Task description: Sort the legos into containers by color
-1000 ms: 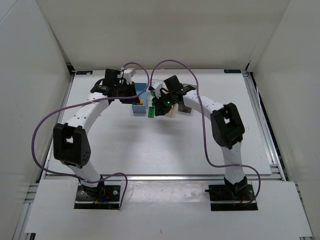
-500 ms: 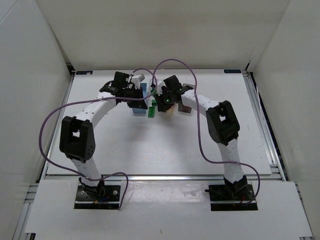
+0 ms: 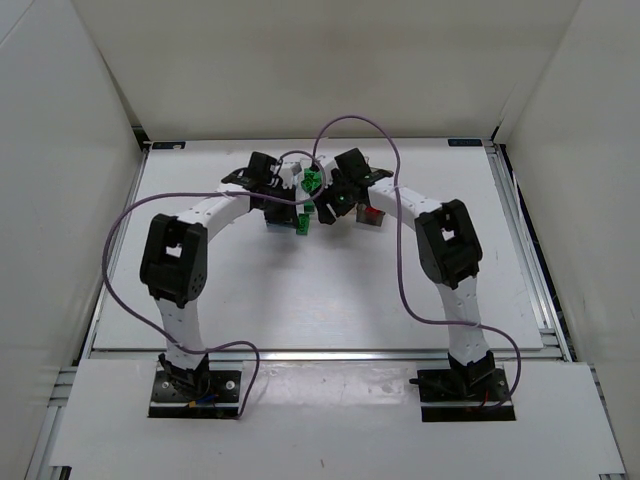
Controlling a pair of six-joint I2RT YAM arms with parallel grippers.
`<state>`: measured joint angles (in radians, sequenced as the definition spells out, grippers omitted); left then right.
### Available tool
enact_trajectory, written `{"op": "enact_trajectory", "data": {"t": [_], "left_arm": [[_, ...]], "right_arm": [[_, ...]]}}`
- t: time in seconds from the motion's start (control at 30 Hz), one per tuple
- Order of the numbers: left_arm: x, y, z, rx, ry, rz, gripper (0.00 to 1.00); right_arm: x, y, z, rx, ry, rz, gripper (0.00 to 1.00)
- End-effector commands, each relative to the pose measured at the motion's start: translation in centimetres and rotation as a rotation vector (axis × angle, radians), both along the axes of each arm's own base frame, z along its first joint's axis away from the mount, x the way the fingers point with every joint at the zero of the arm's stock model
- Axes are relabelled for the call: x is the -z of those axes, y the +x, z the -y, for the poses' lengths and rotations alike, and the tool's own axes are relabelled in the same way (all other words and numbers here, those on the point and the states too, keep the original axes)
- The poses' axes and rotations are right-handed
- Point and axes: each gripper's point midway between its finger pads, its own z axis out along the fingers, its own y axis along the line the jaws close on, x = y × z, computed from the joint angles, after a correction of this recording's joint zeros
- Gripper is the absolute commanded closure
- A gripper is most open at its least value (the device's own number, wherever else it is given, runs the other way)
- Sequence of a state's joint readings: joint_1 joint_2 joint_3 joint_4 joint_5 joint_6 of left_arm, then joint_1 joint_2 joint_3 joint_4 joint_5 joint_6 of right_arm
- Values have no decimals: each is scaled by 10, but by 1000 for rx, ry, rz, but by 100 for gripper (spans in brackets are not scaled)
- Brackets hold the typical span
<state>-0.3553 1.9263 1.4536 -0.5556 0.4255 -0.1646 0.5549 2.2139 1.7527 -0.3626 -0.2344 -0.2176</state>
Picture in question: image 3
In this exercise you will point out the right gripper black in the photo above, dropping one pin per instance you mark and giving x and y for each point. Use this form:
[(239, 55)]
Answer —
[(326, 212)]

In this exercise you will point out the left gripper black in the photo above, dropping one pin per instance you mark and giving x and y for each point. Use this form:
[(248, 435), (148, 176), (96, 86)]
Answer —
[(280, 214)]

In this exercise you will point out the green lego plate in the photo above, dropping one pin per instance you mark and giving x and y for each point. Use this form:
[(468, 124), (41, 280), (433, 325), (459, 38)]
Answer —
[(303, 224)]

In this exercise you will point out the green lego brick bottom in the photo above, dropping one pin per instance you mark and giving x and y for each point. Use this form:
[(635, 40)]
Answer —
[(314, 176)]

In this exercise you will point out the red long lego brick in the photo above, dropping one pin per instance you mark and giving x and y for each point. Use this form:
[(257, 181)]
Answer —
[(371, 215)]

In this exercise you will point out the small green lego cube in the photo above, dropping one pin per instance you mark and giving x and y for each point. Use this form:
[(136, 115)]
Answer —
[(308, 186)]

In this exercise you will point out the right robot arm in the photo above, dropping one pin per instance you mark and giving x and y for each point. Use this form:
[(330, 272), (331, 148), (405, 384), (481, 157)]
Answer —
[(449, 254)]

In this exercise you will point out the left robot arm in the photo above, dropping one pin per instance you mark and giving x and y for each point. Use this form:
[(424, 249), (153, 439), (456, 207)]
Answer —
[(174, 265)]

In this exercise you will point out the light blue plastic container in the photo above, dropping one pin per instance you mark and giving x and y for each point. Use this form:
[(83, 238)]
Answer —
[(275, 226)]

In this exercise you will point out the clear plastic container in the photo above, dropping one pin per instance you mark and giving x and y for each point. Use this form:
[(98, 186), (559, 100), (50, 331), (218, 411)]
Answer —
[(308, 194)]

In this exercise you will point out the smoky grey plastic container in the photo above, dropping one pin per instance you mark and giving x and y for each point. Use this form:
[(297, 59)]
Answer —
[(360, 216)]

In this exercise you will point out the blue label sticker left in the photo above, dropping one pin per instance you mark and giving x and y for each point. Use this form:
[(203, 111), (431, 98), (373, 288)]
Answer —
[(168, 145)]

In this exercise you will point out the blue label sticker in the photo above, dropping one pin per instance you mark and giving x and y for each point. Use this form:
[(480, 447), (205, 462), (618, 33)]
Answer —
[(168, 145), (465, 142)]

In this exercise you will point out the blue label sticker right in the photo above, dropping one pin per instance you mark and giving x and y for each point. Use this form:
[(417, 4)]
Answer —
[(465, 142)]

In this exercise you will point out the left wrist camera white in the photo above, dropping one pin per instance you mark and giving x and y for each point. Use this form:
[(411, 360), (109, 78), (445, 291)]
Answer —
[(291, 173)]

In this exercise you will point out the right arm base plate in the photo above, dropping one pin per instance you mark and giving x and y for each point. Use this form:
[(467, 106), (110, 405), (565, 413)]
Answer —
[(444, 399)]

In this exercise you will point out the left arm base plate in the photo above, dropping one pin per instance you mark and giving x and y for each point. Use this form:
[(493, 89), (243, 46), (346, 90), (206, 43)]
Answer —
[(216, 395)]

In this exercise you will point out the aluminium frame rail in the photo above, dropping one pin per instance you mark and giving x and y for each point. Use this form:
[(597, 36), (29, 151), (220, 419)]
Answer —
[(549, 352)]

